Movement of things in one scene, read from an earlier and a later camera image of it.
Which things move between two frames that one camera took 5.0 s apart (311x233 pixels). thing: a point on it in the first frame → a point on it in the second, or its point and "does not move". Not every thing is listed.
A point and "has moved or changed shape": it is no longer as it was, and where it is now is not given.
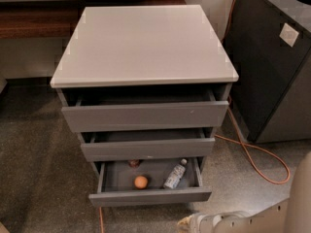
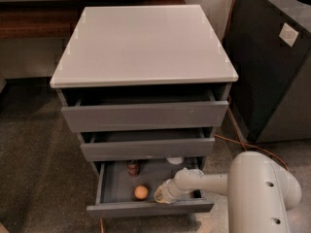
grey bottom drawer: (141, 181) has moved or changed shape
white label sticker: (289, 34) does not move
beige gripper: (196, 222) → (174, 187)
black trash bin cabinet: (272, 95) does not move
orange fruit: (141, 182) → (141, 192)
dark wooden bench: (60, 17) does not move
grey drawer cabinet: (148, 86) does not move
